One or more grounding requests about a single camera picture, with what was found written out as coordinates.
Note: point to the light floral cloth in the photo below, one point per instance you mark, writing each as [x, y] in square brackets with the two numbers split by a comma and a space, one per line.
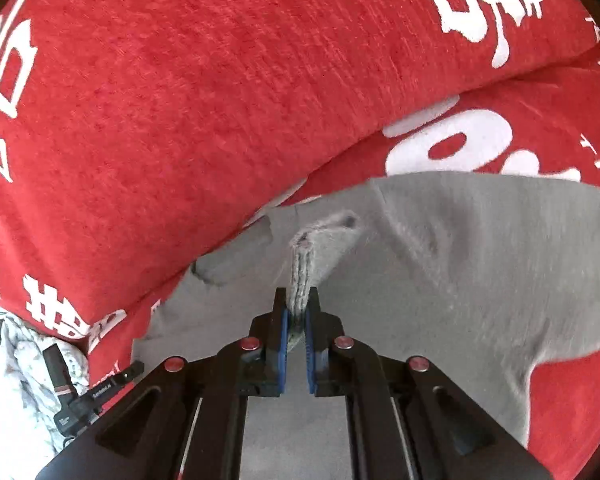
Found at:
[29, 438]

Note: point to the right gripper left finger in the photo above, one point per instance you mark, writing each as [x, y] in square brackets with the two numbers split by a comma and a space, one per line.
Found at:
[252, 366]

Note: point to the grey knit sweater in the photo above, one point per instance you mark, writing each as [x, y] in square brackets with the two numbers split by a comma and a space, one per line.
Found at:
[496, 279]

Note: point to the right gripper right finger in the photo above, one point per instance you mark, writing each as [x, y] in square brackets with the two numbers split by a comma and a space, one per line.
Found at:
[339, 365]

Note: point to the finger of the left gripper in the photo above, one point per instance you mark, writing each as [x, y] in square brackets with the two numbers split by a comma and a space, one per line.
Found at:
[59, 374]
[122, 373]

